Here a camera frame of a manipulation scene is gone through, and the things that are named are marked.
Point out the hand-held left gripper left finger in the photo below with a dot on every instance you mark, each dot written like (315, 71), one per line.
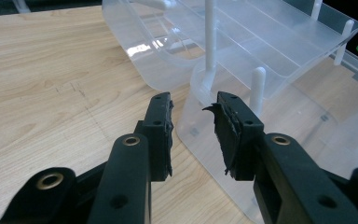
(157, 137)

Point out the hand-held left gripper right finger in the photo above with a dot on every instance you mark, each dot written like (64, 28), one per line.
(239, 140)

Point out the clear plastic storage box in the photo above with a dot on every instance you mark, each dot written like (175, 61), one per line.
(261, 40)

